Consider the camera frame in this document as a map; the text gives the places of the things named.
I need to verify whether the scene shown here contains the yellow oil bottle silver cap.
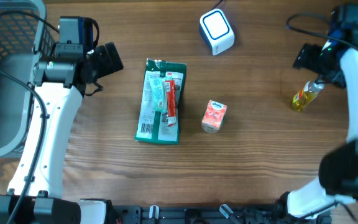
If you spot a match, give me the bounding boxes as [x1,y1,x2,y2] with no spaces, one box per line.
[290,81,324,111]

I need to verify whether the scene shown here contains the red white tube package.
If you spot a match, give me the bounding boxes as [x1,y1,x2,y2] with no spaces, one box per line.
[165,80,177,127]

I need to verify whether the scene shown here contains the green 3M gloves package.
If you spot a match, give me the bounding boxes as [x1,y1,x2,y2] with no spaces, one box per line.
[135,59,186,144]

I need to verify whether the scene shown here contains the pink Kleenex tissue pack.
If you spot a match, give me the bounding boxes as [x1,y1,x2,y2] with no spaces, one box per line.
[204,100,227,117]

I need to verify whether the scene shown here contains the Knorr jar green lid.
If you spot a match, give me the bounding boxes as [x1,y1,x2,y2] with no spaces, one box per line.
[201,113,225,133]

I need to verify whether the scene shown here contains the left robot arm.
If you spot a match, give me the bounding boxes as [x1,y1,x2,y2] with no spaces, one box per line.
[0,16,123,223]

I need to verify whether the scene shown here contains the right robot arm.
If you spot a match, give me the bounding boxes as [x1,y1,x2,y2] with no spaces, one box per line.
[272,3,358,223]

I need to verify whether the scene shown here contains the white barcode scanner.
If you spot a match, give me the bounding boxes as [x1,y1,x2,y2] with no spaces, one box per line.
[199,9,235,56]

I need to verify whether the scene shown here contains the teal toothbrush package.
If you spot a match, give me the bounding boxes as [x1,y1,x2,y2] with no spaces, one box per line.
[149,77,167,113]

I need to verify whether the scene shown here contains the right camera cable black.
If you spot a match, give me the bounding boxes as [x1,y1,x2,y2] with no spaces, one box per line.
[286,12,358,52]

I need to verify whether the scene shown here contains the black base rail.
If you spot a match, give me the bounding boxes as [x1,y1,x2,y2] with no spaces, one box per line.
[107,204,332,224]

